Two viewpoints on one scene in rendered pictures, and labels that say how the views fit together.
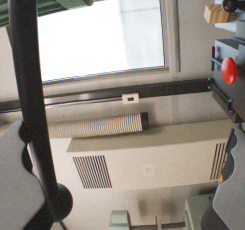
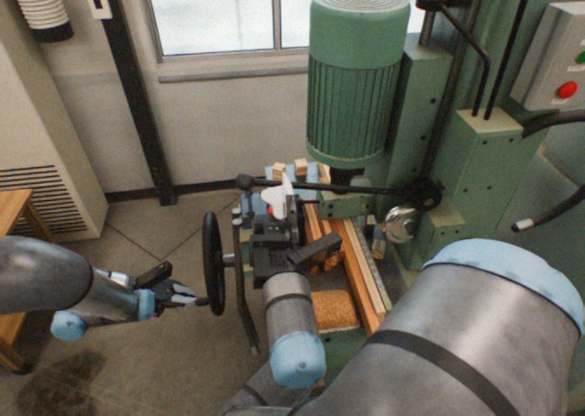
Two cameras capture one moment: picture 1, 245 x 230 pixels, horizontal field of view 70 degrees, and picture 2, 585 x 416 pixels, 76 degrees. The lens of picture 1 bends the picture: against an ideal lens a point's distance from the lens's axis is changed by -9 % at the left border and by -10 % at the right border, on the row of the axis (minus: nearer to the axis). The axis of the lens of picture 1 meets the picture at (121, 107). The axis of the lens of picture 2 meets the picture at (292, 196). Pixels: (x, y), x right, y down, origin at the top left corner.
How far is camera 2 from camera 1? 0.71 m
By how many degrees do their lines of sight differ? 59
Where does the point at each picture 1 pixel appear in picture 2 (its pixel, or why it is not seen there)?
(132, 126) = (39, 9)
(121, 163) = not seen: outside the picture
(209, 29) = (225, 118)
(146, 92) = (116, 32)
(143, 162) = not seen: outside the picture
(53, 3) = (313, 144)
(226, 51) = not seen: hidden behind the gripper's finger
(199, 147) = (37, 140)
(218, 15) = (279, 175)
